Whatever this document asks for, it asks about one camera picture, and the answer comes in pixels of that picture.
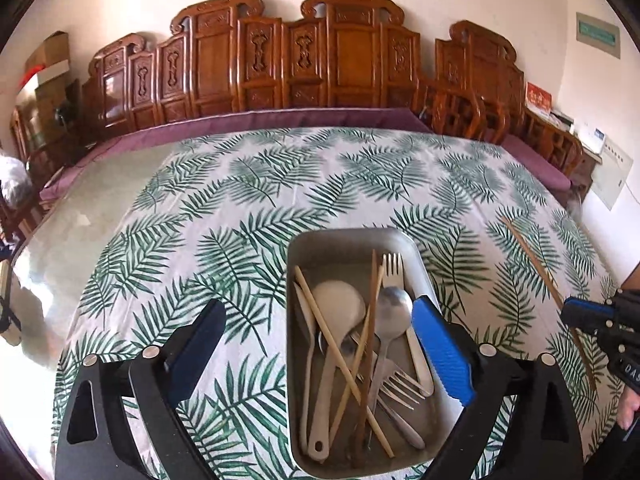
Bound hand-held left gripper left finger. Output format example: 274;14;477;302
54;299;227;480

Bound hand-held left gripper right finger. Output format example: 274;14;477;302
410;295;585;480

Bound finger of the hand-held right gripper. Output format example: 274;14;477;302
570;316;623;336
560;297;615;320

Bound metal fork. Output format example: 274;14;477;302
350;330;427;411

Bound brown wooden chopstick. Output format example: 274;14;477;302
501;216;598;392

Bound large metal spoon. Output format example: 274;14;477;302
370;287;414;411

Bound light bamboo chopstick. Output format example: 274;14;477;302
293;265;396;458
331;264;386;446

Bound large white ladle spoon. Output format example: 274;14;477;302
307;280;367;462

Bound metal tray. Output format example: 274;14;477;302
286;227;458;475

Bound person's right hand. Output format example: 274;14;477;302
617;387;640;431

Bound white plastic fork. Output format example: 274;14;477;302
382;252;435;397

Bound white plastic spoon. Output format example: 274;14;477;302
292;280;319;453

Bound leaf print tablecloth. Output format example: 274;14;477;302
52;127;621;480

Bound wooden side table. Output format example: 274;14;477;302
522;110;583;186

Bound white boxes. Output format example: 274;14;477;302
552;110;608;153

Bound red box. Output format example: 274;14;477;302
525;82;553;116

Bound grey plastic bag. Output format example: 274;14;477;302
0;156;31;208

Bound carved wooden armchair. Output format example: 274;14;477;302
420;20;526;141
82;32;161;133

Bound dark wooden furniture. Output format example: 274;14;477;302
10;80;86;171

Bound long carved wooden sofa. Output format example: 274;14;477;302
157;0;423;121

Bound cardboard box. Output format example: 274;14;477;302
25;31;70;68
35;77;78;111

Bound white wall panel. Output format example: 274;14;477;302
590;140;635;211

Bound tan object with black strap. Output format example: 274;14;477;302
0;260;23;346

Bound green wall sign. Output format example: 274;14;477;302
575;12;622;58

